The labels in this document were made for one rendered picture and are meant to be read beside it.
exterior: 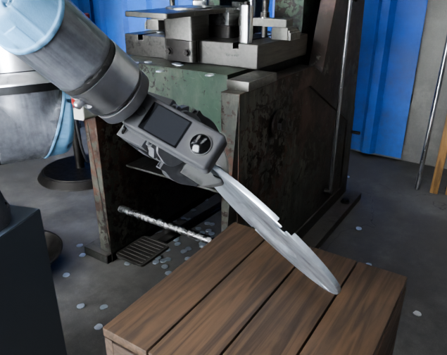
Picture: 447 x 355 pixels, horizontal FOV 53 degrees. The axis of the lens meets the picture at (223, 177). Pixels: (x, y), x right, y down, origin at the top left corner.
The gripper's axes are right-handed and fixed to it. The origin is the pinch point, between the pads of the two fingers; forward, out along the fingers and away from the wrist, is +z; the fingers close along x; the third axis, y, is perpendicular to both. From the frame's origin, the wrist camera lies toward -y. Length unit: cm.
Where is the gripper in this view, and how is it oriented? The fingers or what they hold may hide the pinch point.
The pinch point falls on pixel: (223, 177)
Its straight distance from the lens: 64.0
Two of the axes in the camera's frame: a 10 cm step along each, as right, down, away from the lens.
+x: -5.4, 8.3, -1.3
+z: 5.3, 4.6, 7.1
